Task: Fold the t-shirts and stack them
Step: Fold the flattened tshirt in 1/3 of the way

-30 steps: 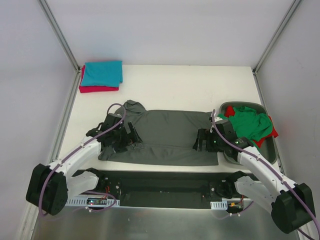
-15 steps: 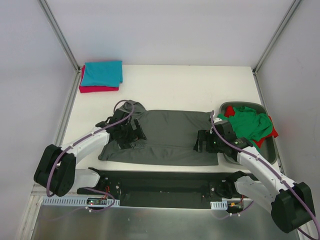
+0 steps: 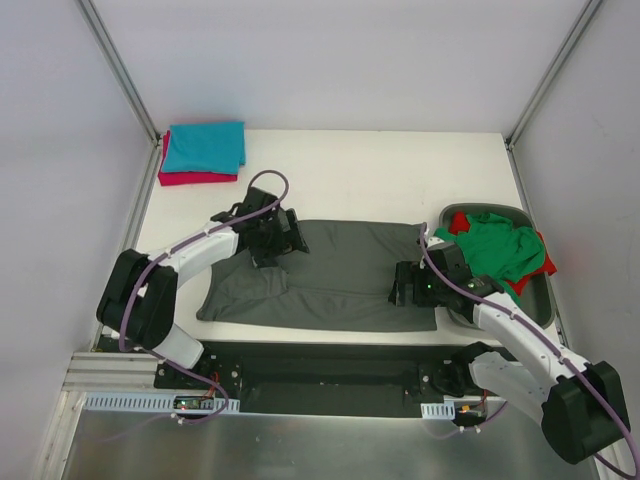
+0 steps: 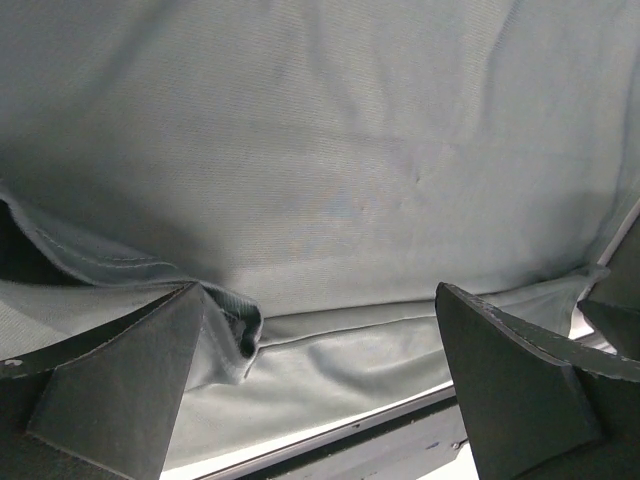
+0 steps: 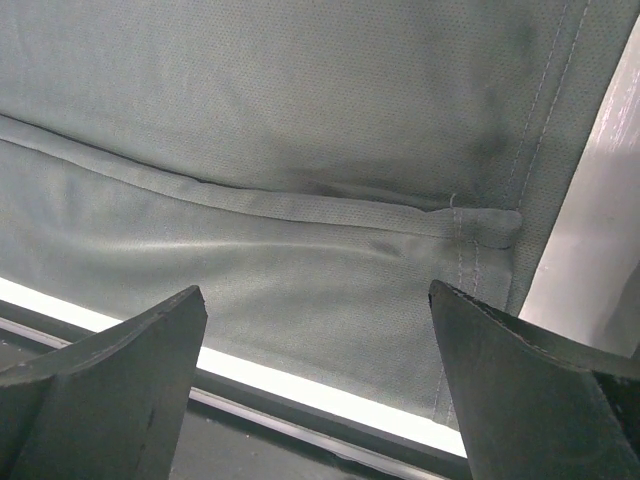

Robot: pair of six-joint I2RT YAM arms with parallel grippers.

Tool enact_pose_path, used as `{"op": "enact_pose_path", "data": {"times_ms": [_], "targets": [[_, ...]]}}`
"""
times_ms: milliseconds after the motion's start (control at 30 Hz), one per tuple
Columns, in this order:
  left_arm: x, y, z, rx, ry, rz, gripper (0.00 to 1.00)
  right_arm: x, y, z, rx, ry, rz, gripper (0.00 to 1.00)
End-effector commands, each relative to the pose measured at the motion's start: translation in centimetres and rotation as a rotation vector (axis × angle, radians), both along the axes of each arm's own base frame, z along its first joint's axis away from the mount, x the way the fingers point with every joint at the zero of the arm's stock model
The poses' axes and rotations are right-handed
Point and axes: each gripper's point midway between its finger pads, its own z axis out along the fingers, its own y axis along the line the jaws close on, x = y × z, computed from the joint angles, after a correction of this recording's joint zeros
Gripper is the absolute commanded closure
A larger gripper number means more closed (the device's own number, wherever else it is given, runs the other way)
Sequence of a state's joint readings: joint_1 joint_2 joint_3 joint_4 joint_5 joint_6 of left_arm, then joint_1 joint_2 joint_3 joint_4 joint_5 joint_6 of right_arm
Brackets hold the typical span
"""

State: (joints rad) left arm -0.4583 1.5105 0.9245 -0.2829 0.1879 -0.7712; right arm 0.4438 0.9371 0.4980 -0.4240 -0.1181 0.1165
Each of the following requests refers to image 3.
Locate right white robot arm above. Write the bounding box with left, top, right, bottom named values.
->
left=389, top=237, right=633, bottom=464

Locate grey t-shirt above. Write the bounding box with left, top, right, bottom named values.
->
left=196, top=220, right=437, bottom=333

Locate left aluminium frame post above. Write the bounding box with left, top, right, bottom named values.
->
left=74, top=0, right=162, bottom=147

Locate red t-shirt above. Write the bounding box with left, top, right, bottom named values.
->
left=448, top=210, right=558, bottom=300

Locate aluminium frame post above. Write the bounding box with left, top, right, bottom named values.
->
left=74, top=0, right=162, bottom=147
left=503, top=0, right=606, bottom=149

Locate green t-shirt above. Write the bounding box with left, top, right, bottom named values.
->
left=432, top=212, right=545, bottom=301

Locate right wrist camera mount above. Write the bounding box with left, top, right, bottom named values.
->
left=423, top=236, right=456, bottom=255

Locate right aluminium frame post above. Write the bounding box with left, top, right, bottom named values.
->
left=503, top=0, right=606, bottom=149

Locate white cable duct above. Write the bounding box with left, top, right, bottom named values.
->
left=84, top=393, right=240, bottom=416
left=420, top=401, right=456, bottom=421

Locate folded magenta t-shirt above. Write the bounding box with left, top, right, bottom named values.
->
left=157, top=130, right=238, bottom=187

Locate folded teal t-shirt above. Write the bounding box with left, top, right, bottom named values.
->
left=162, top=121, right=246, bottom=175

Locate grey plastic basket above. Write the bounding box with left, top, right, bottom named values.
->
left=439, top=203, right=556, bottom=328

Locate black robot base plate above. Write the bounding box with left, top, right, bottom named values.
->
left=153, top=341, right=483, bottom=418

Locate right white cable duct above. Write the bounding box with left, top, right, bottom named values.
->
left=420, top=401, right=456, bottom=421

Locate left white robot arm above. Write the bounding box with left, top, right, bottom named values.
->
left=96, top=187, right=309, bottom=389

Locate left white cable duct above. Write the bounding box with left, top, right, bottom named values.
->
left=84, top=393, right=240, bottom=416

